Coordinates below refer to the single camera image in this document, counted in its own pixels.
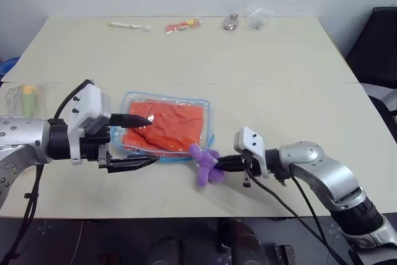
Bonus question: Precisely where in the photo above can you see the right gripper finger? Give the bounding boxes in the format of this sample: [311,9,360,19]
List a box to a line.
[219,162,246,173]
[217,154,246,166]

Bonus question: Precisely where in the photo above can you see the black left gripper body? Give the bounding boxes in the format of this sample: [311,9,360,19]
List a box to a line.
[79,132,113,174]

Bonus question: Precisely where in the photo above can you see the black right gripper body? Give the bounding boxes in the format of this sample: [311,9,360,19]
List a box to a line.
[241,150,264,188]

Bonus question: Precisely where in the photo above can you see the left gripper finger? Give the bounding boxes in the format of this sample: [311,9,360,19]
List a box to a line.
[106,156,161,174]
[109,113,153,129]

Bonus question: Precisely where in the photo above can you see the clear plastic pouch blue trim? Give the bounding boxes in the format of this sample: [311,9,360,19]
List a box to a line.
[109,91,216,163]

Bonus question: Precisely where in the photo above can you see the purple plush zipper pull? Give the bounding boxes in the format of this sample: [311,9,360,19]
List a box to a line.
[189,143,227,188]

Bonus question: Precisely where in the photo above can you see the orange cloth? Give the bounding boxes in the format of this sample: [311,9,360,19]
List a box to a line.
[121,99,206,155]

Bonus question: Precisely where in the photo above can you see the bag with yellow-green item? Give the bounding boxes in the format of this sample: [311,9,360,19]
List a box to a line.
[4,83,51,117]

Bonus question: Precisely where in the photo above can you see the white plastic spoon packet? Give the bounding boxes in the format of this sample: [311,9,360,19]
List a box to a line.
[107,20,153,32]

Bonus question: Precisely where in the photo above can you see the orange red packaged item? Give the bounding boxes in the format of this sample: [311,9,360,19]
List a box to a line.
[164,17,203,37]

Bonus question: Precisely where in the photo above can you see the blue plastic object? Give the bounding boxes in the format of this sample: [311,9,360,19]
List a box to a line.
[0,56,20,77]

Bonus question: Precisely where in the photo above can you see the clear bag with metal part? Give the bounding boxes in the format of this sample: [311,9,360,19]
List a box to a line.
[221,12,241,32]

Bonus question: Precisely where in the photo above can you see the crumpled clear bag small part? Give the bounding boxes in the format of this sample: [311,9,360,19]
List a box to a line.
[246,6,274,32]

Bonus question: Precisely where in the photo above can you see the black chair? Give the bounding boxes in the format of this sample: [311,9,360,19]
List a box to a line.
[345,6,397,143]

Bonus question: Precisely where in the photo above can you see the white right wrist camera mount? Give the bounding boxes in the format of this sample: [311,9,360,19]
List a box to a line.
[233,125,270,179]

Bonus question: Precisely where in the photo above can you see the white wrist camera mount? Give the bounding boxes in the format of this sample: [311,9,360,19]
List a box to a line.
[233,125,270,179]
[66,83,112,166]

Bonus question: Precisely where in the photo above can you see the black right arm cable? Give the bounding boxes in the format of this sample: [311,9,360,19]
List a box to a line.
[246,168,353,265]

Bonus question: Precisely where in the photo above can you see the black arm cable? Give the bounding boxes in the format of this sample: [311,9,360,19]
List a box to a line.
[246,168,353,265]
[0,78,96,265]

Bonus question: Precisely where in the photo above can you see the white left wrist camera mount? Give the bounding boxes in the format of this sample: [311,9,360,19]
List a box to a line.
[66,83,112,166]

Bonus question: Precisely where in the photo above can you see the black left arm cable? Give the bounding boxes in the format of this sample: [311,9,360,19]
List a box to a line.
[0,78,96,265]

